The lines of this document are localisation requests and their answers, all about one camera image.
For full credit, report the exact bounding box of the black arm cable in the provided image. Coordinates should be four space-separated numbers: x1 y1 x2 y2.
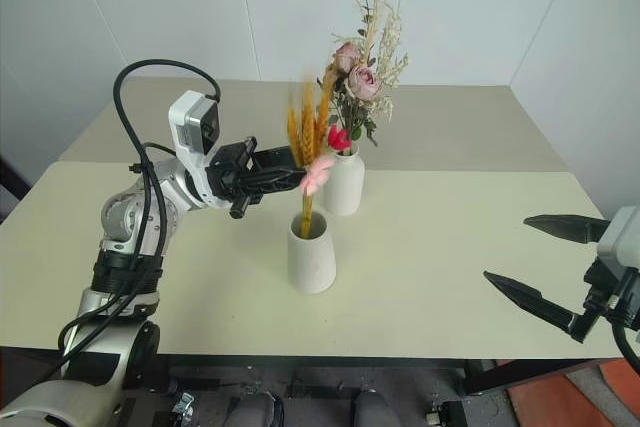
610 319 640 364
57 59 223 364

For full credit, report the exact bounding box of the white bottle-shaped vase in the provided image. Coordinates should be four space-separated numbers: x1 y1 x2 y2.
322 143 367 218

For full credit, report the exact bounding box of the silver caster wheel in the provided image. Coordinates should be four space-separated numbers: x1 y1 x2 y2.
171 392 197 427

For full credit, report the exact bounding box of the orange wheat bouquet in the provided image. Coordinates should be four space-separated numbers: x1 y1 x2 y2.
285 65 352 239

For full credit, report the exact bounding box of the black stand by wall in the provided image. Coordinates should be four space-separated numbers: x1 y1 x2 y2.
0 153 32 222

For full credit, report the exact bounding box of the orange red floor mat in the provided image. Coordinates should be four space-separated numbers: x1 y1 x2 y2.
503 356 640 427

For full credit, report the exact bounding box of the white cone-shaped vase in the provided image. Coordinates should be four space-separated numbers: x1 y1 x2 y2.
286 210 338 295

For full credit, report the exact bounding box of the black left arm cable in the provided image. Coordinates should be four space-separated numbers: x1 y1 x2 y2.
57 59 223 364

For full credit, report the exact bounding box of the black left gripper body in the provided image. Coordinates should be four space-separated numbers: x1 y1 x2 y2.
205 136 267 221

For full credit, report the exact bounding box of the black table frame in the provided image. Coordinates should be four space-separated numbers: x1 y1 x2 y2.
0 344 626 398

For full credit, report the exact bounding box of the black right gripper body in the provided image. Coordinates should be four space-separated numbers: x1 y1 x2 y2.
582 256 640 334

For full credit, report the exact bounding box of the pink rose bouquet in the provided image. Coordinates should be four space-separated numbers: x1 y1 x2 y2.
329 0 410 156

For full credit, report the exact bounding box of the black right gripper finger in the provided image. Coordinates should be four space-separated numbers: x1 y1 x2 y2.
482 270 603 345
523 213 612 246

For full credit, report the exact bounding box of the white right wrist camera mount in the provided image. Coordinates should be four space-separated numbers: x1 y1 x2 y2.
596 205 640 271

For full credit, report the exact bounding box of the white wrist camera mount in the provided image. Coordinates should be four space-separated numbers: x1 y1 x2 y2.
167 89 222 208
596 205 640 271

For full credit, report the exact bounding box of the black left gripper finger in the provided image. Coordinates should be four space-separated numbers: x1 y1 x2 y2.
238 170 307 199
251 145 298 171

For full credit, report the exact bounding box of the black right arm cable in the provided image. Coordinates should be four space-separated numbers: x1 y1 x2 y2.
610 319 640 364

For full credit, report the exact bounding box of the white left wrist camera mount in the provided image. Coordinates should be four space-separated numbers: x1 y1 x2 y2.
167 89 222 208

